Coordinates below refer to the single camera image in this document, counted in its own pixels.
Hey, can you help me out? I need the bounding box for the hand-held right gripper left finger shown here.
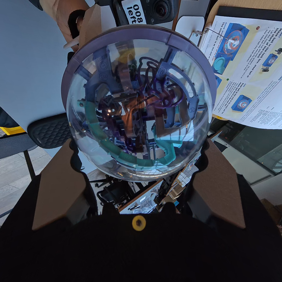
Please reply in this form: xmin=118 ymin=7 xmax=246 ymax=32
xmin=32 ymin=139 xmax=98 ymax=231

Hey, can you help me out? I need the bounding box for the printed instruction sheet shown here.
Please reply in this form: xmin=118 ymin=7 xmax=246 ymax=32
xmin=199 ymin=15 xmax=282 ymax=130

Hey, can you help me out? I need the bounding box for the black office chair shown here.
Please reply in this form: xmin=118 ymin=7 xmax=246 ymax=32
xmin=95 ymin=179 xmax=134 ymax=210

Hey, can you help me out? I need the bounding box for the clear plastic maze ball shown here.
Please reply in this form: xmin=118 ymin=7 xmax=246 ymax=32
xmin=62 ymin=25 xmax=218 ymax=182

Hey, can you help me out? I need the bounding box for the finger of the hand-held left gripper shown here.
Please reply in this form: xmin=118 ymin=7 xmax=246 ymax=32
xmin=79 ymin=4 xmax=106 ymax=48
xmin=175 ymin=15 xmax=206 ymax=39

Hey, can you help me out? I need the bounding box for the yellow bin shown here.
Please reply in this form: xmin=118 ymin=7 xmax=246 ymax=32
xmin=0 ymin=126 xmax=27 ymax=136

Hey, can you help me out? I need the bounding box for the black padded chair seat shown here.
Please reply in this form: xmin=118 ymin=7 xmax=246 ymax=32
xmin=27 ymin=114 xmax=71 ymax=151

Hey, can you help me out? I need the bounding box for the grey chair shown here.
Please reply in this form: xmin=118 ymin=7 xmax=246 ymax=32
xmin=0 ymin=132 xmax=38 ymax=177

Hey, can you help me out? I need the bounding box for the person's left hand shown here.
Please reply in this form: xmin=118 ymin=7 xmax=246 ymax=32
xmin=40 ymin=0 xmax=89 ymax=44

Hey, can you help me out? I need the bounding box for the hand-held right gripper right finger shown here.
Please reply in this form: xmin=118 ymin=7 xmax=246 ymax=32
xmin=187 ymin=139 xmax=246 ymax=229

